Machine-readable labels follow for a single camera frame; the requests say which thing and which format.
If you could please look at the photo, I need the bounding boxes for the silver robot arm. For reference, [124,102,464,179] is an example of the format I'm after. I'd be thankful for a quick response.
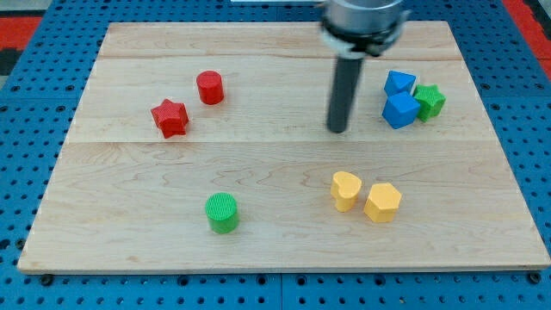
[320,0,411,133]

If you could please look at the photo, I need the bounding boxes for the blue cube block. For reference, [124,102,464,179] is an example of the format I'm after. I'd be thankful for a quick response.
[382,92,421,129]

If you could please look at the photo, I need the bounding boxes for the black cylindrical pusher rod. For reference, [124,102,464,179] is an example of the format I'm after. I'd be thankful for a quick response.
[326,57,363,133]

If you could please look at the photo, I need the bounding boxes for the green star block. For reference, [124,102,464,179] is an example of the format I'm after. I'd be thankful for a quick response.
[413,84,446,122]

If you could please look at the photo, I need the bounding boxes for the light wooden board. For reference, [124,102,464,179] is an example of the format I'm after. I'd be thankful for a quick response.
[18,22,550,275]

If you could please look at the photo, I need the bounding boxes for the blue triangle block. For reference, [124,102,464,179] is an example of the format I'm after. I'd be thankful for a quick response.
[383,71,417,96]

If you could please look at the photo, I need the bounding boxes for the red star block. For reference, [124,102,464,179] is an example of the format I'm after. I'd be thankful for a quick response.
[151,99,189,139]

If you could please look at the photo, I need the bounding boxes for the red cylinder block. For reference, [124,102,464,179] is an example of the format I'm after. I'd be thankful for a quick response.
[196,71,225,105]

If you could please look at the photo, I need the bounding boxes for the yellow hexagon block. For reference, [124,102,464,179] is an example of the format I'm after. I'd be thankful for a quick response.
[363,183,402,223]

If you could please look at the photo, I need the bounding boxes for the green cylinder block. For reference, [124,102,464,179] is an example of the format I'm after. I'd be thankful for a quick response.
[205,192,239,234]

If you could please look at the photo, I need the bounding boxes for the yellow heart block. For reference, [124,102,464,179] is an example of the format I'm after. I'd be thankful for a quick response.
[331,171,362,213]

